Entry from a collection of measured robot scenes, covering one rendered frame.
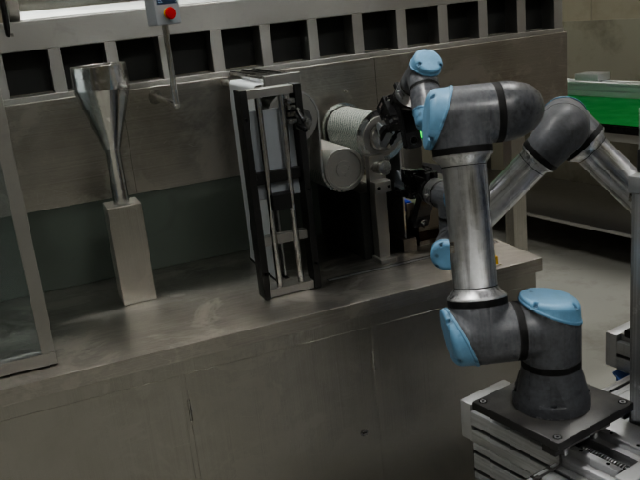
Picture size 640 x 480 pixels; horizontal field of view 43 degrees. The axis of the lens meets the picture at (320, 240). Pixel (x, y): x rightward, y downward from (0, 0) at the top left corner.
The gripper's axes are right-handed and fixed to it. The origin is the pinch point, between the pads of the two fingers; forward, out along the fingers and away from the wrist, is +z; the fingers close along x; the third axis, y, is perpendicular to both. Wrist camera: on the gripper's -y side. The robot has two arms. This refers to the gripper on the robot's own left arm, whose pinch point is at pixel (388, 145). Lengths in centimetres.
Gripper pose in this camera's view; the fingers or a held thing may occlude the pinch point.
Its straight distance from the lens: 224.7
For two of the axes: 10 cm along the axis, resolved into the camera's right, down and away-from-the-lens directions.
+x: -9.2, 1.9, -3.4
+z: -2.3, 4.4, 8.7
